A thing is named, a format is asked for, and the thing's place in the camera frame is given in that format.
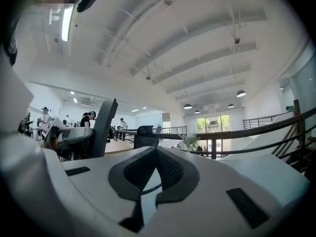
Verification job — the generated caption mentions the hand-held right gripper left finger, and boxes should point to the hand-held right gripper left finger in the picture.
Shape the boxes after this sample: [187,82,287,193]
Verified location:
[44,146,158,237]

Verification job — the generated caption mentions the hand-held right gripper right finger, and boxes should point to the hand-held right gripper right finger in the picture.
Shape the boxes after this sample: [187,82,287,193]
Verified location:
[145,146,311,237]

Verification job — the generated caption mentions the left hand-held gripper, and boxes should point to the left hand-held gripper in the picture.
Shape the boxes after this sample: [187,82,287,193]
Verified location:
[41,117,96,161]

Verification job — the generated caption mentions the plant in white vase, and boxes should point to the plant in white vase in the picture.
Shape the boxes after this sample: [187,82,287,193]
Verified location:
[177,133,201,153]

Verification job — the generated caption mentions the black metal railing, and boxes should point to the black metal railing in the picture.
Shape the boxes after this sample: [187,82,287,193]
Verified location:
[113,99,316,174]

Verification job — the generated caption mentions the black office chair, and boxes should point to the black office chair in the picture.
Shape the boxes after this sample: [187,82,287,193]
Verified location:
[133,125,159,150]

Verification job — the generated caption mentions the long ceiling tube light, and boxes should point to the long ceiling tube light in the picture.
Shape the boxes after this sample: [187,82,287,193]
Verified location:
[61,4,75,42]

